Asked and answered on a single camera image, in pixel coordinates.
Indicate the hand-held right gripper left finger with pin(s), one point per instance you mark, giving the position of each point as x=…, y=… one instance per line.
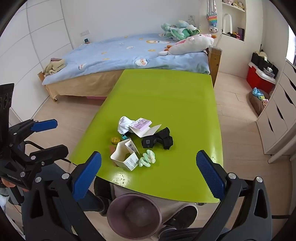
x=87, y=173

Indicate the person's left hand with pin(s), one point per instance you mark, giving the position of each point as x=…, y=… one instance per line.
x=8, y=183

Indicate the red storage box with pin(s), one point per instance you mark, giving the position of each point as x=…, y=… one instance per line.
x=256, y=80

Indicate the teal plush toy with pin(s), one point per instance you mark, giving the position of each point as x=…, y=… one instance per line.
x=167, y=27

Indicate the white unicorn plush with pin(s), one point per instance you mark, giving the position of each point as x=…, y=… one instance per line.
x=192, y=45

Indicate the white tissue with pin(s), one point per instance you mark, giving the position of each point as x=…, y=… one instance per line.
x=123, y=124

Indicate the folded beige towels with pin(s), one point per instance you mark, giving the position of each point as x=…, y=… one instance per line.
x=54, y=67

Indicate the bed with blue blanket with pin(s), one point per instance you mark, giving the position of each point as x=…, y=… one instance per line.
x=115, y=53

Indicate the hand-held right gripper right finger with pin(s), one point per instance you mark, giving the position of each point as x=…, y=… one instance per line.
x=210, y=176

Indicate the green striped plush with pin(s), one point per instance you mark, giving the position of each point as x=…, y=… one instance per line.
x=182, y=33

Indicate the purple plastic waste bin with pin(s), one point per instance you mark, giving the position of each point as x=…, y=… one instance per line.
x=120, y=222

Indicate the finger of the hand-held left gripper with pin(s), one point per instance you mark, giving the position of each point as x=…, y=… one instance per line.
x=44, y=125
x=49, y=154

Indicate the dark purple box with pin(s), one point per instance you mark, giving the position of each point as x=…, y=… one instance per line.
x=241, y=33

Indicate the light blue plush toy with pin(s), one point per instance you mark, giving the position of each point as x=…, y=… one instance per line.
x=186, y=24

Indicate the rainbow hanging bag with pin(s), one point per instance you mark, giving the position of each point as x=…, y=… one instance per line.
x=212, y=19

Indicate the black right shoe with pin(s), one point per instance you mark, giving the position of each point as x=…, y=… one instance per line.
x=182, y=216

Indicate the black bag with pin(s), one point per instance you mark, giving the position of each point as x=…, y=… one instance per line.
x=257, y=60

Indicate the white wall shelf unit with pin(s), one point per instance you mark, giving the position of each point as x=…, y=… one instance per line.
x=245, y=20

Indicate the white paper carton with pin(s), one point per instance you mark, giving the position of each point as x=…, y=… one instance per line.
x=129, y=162

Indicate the window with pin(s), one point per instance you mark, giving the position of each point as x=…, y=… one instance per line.
x=291, y=44

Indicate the small black pouch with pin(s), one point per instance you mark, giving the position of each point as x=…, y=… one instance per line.
x=148, y=142

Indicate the white wall socket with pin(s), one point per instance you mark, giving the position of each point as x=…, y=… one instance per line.
x=85, y=33

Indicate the white drawer cabinet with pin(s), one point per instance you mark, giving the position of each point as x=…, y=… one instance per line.
x=277, y=115

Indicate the brown basket with toys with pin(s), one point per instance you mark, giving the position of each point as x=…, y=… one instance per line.
x=256, y=104

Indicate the black glove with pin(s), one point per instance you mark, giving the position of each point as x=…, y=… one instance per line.
x=165, y=139

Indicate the white arch lamp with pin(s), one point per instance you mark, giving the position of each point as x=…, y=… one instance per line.
x=224, y=23

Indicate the teal binder clip bunch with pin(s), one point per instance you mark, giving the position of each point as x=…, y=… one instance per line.
x=124, y=137

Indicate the small purple white box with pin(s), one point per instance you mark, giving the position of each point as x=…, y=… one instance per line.
x=140, y=125

